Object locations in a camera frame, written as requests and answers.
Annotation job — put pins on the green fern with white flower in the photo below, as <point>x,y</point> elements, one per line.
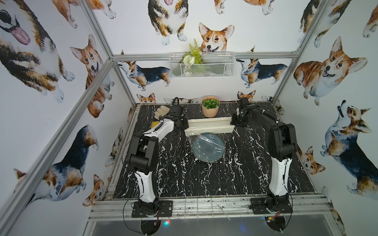
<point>192,61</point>

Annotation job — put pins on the white wire wall basket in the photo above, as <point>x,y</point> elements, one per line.
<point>215,65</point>

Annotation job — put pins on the cream plastic wrap dispenser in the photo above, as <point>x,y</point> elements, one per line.
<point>209,125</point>

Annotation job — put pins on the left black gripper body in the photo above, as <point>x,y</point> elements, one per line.
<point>181,121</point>

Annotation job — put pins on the pink pot with succulent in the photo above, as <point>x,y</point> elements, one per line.
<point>210,106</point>

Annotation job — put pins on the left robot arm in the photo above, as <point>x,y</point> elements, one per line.
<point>143,149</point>

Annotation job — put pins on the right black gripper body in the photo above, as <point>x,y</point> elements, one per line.
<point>238,120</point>

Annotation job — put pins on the beige work glove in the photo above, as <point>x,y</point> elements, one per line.
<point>161,112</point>

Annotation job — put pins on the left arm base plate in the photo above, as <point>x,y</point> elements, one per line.
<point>156,208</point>

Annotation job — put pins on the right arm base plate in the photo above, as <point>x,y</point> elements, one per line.
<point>269,205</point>

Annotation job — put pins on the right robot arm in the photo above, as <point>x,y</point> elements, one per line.
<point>281,146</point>

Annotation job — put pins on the yellow spatula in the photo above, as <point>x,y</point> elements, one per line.
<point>154,124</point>

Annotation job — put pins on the blue-grey ceramic plate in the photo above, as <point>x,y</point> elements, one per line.
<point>209,147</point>

